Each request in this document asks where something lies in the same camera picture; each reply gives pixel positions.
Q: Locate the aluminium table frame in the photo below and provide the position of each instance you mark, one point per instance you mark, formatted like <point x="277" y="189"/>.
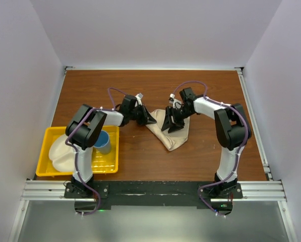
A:
<point x="262" y="215"/>

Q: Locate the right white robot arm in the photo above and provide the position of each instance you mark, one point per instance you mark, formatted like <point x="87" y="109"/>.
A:
<point x="232" y="131"/>

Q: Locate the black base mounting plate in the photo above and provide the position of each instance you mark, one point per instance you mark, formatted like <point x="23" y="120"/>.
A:
<point x="197" y="194"/>

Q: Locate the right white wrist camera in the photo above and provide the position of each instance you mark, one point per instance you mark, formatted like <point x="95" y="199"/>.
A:
<point x="174" y="103"/>

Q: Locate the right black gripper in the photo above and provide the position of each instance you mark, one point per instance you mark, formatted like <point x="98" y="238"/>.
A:
<point x="168" y="122"/>

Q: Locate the white divided plate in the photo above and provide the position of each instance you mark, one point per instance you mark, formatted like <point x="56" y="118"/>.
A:
<point x="62" y="155"/>

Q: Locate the beige cloth napkin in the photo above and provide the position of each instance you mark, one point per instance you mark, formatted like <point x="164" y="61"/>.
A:
<point x="171" y="141"/>

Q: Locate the yellow plastic tray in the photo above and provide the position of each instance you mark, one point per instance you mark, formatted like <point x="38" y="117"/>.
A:
<point x="101" y="163"/>

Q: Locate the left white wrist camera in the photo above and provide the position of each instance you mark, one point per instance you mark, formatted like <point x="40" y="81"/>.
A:
<point x="139" y="97"/>

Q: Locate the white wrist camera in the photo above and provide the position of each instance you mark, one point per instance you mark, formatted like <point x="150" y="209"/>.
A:
<point x="139" y="97"/>
<point x="174" y="103"/>

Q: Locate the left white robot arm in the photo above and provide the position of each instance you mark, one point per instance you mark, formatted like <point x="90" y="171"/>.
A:
<point x="85" y="128"/>

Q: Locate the blue plastic cup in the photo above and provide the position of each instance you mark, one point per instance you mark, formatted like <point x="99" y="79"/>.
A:
<point x="103" y="144"/>

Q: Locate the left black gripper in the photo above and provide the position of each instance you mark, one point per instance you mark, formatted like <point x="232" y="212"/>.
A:
<point x="146" y="118"/>

